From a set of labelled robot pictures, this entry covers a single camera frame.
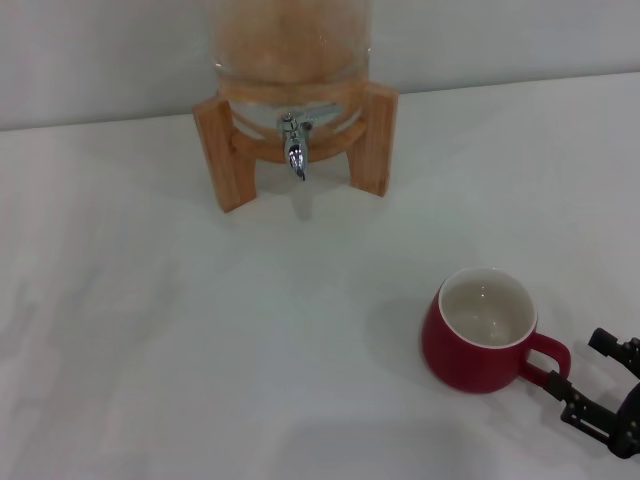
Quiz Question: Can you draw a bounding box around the glass drink dispenser jar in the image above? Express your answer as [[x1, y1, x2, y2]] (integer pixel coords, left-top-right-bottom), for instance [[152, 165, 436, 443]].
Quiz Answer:
[[205, 0, 374, 147]]

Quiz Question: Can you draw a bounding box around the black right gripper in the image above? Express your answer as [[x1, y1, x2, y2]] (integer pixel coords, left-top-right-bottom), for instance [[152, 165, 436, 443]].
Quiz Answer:
[[544, 327, 640, 459]]

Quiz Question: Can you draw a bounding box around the wooden dispenser stand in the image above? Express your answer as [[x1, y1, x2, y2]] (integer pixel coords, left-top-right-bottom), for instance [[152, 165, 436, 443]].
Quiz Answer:
[[193, 79, 400, 215]]

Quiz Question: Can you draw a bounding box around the chrome faucet tap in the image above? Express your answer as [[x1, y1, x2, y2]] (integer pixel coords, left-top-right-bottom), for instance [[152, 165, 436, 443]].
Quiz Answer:
[[277, 112, 315, 182]]

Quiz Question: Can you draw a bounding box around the red ceramic cup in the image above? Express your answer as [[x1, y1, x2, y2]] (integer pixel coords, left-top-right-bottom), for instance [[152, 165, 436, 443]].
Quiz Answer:
[[420, 267, 572, 395]]

